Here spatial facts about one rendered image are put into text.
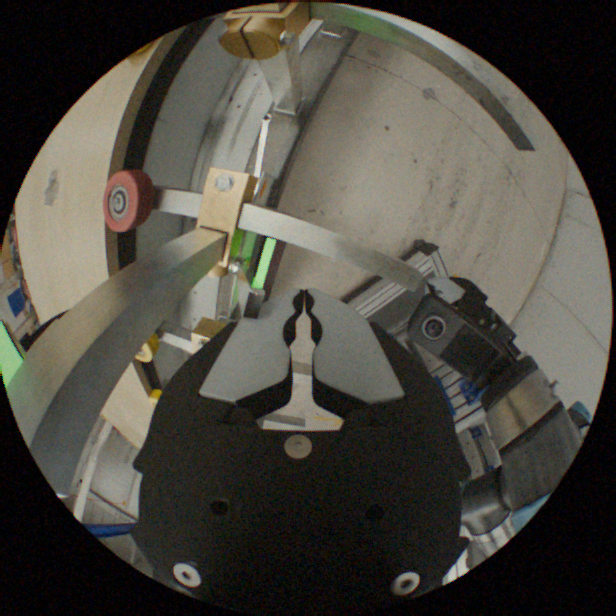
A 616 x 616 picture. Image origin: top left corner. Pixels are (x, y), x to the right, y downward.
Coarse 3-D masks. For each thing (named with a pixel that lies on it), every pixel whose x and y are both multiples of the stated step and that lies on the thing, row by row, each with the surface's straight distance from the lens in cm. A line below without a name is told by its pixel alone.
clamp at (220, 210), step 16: (208, 176) 25; (240, 176) 23; (256, 176) 26; (208, 192) 24; (224, 192) 24; (240, 192) 23; (208, 208) 25; (224, 208) 24; (240, 208) 23; (208, 224) 25; (224, 224) 24; (240, 240) 28; (224, 256) 25; (224, 272) 27
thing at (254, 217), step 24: (168, 192) 29; (192, 192) 27; (192, 216) 27; (240, 216) 24; (264, 216) 23; (288, 216) 23; (288, 240) 24; (312, 240) 24; (336, 240) 24; (360, 240) 27; (360, 264) 25; (384, 264) 26; (408, 264) 30; (408, 288) 29
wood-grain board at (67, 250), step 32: (128, 64) 40; (96, 96) 44; (128, 96) 34; (64, 128) 53; (96, 128) 39; (128, 128) 34; (64, 160) 48; (96, 160) 36; (32, 192) 72; (64, 192) 46; (96, 192) 35; (32, 224) 73; (64, 224) 47; (96, 224) 35; (32, 256) 81; (64, 256) 50; (96, 256) 37; (32, 288) 99; (64, 288) 58; (128, 384) 64; (128, 416) 107
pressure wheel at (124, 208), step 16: (128, 176) 28; (144, 176) 29; (112, 192) 31; (128, 192) 27; (144, 192) 27; (112, 208) 31; (128, 208) 28; (144, 208) 28; (112, 224) 31; (128, 224) 28
